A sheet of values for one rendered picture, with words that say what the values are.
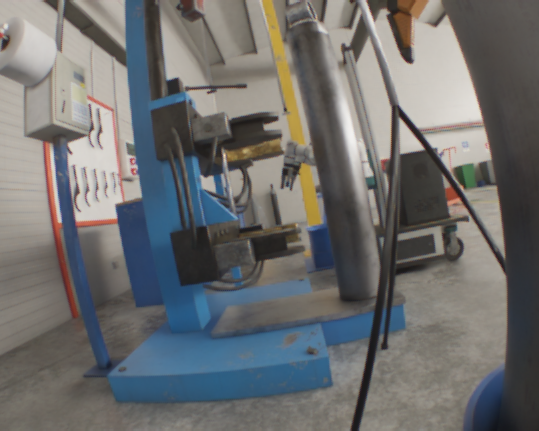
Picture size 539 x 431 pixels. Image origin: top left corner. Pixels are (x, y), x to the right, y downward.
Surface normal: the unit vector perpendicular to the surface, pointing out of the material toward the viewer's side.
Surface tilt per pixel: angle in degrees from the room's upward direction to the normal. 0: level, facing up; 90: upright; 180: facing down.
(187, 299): 90
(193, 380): 90
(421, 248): 90
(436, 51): 90
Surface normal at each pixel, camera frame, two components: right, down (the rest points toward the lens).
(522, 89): -0.98, 0.19
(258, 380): -0.06, 0.03
